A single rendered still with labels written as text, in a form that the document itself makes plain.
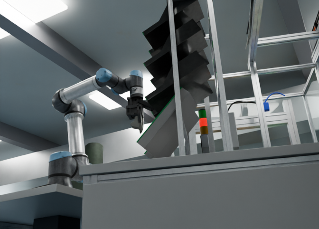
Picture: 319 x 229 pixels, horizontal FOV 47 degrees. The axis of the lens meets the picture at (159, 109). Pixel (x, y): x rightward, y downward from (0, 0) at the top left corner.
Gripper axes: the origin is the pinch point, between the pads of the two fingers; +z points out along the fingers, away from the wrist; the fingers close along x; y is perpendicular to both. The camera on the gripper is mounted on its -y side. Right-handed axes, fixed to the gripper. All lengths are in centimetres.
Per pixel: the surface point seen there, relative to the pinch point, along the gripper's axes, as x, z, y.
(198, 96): 23.4, -4.3, -31.3
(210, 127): -23.0, -7.2, -35.2
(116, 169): 70, 40, -6
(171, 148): 20.0, 18.1, -17.1
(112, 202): 70, 49, -4
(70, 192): 45, 39, 19
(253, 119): -110, -43, -71
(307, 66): -86, -73, -115
